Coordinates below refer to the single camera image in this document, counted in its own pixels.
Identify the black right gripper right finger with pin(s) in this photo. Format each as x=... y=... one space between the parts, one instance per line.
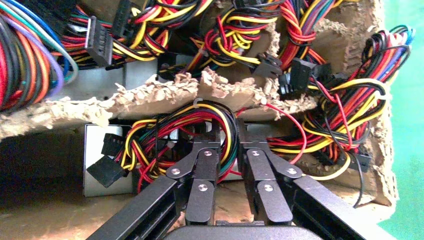
x=258 y=169

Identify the torn brown cardboard box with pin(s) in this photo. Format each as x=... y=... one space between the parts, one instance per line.
x=384 y=172

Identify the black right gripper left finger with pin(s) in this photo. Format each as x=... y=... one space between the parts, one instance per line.
x=205 y=165

